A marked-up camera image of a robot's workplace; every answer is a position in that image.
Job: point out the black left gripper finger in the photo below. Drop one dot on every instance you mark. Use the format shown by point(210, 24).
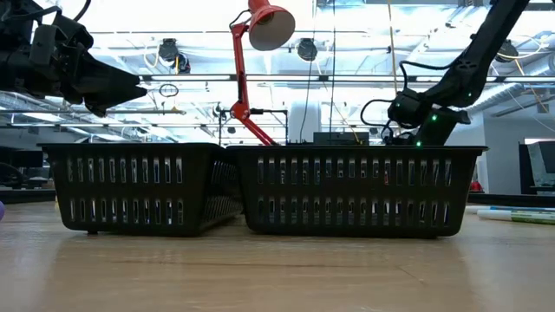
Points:
point(108, 82)
point(104, 107)

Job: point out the black slotted plastic basket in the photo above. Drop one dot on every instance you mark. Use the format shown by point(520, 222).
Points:
point(130, 190)
point(347, 190)

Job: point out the blue dry-erase marker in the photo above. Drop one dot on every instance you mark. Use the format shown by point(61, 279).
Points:
point(520, 209)

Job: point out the small red object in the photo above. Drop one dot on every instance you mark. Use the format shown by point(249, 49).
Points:
point(477, 187)

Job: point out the black box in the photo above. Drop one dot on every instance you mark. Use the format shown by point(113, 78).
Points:
point(340, 138)

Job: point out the black desk partition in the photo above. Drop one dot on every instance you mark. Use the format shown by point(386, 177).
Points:
point(522, 173)

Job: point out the dark desk furniture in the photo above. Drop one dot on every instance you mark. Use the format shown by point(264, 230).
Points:
point(17, 160)

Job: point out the long ceiling light bar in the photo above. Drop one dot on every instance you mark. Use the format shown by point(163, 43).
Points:
point(282, 78)

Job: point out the red desk lamp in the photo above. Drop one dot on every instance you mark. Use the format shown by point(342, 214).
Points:
point(273, 30)

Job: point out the silver ventilation duct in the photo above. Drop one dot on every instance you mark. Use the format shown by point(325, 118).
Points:
point(511, 93)

